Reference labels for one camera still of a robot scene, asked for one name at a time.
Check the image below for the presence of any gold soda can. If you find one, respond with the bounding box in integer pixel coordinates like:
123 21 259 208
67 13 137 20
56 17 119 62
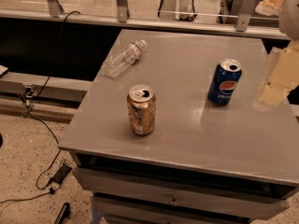
127 84 156 135

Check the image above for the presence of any black cylindrical object on floor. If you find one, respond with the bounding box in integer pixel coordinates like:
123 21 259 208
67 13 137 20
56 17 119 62
54 203 70 224

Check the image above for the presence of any grey cabinet upper drawer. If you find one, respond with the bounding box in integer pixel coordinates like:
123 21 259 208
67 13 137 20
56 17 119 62
73 168 289 220

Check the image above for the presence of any clear plastic water bottle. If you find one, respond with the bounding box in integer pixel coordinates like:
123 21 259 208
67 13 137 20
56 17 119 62
102 40 147 77

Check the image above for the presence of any metal window frame rail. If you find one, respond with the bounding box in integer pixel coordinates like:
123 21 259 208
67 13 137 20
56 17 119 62
0 0 287 39

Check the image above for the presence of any black power adapter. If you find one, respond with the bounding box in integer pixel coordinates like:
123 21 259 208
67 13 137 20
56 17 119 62
50 163 72 184

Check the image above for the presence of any grey cabinet lower drawer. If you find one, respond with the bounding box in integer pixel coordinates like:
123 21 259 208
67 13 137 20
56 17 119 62
93 195 250 224

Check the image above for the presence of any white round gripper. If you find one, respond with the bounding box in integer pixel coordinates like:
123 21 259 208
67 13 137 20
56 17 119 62
253 0 299 111

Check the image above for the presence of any blue pepsi can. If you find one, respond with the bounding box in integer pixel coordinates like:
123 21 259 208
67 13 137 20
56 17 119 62
207 59 242 106

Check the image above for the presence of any black power cable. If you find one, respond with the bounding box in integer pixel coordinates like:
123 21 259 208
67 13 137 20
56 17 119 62
0 10 82 204

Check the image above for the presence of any grey cabinet drawer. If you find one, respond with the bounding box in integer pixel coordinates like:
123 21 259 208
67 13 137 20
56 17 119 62
93 195 250 224
73 168 289 220

